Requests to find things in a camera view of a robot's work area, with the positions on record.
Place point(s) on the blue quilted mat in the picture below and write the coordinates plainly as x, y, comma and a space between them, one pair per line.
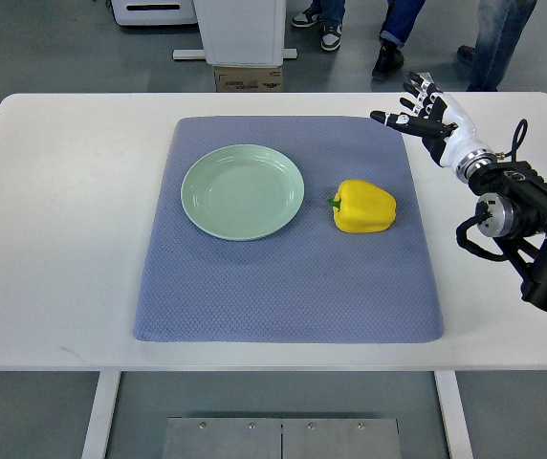
308, 282

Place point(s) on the white appliance with slot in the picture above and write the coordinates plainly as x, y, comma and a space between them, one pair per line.
153, 13

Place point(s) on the person in dark jeans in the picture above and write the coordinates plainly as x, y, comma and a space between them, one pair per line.
397, 26

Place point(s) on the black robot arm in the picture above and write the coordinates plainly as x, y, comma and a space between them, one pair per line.
510, 219

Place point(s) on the white table leg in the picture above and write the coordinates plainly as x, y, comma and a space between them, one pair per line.
453, 415
101, 418

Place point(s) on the light green plate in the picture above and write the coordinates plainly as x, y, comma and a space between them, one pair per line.
242, 192

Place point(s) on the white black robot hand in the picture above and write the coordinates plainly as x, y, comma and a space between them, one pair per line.
446, 130

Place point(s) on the cardboard box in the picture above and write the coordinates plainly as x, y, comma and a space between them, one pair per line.
248, 80

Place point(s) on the person in light jeans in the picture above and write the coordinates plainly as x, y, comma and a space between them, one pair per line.
500, 25

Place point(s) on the white table leg right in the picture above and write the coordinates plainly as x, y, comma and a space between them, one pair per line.
453, 415

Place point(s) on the person in blue jeans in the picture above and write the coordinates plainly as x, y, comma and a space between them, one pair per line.
329, 15

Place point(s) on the white pedestal column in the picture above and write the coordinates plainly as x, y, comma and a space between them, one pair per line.
240, 33

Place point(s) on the grey metal base plate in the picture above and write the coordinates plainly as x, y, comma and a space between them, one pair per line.
281, 438

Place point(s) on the white table leg left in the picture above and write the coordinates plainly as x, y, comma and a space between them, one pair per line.
101, 418

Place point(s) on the yellow bell pepper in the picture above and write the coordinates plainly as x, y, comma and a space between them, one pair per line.
361, 207

